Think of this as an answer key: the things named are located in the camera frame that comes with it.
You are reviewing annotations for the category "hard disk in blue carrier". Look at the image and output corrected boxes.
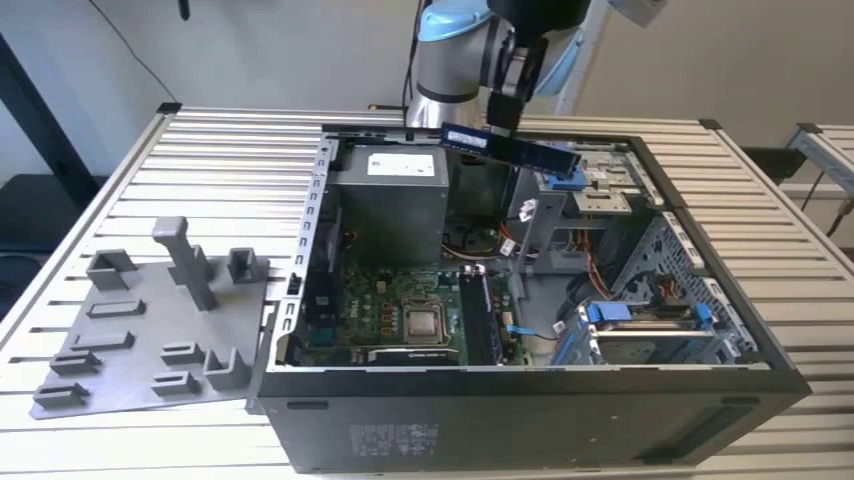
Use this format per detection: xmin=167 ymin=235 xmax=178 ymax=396
xmin=559 ymin=298 xmax=729 ymax=366

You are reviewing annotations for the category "green motherboard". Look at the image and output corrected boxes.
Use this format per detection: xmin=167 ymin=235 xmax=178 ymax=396
xmin=292 ymin=267 xmax=529 ymax=366

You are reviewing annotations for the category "grey metal drive cage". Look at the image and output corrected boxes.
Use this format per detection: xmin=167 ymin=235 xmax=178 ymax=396
xmin=510 ymin=142 xmax=635 ymax=274

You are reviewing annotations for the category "blue plastic drive latch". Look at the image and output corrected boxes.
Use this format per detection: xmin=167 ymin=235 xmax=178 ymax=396
xmin=547 ymin=169 xmax=586 ymax=192

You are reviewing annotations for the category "orange wire bundle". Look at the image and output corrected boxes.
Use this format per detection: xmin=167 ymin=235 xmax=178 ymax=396
xmin=578 ymin=227 xmax=619 ymax=297

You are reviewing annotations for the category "CPU socket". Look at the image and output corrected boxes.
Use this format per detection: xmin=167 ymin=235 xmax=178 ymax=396
xmin=398 ymin=298 xmax=450 ymax=347

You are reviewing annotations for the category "grey power supply unit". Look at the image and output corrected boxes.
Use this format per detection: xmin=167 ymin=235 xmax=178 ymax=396
xmin=330 ymin=144 xmax=450 ymax=267

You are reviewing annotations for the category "grey plastic parts rack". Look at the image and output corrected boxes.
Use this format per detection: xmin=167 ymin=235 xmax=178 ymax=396
xmin=30 ymin=215 xmax=275 ymax=420

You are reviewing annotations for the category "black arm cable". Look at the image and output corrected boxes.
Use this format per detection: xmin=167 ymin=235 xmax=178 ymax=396
xmin=398 ymin=0 xmax=430 ymax=107

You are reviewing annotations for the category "black open PC case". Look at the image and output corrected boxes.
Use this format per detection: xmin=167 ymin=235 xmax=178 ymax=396
xmin=244 ymin=122 xmax=813 ymax=475

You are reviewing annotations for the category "black graphics card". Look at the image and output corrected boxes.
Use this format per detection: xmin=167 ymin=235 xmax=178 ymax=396
xmin=365 ymin=347 xmax=463 ymax=367

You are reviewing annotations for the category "silver CPU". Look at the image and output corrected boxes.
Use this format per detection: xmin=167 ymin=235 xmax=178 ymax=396
xmin=406 ymin=308 xmax=443 ymax=340

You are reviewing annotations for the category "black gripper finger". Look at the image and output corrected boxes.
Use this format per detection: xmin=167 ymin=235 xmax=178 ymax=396
xmin=525 ymin=35 xmax=553 ymax=101
xmin=486 ymin=39 xmax=534 ymax=140

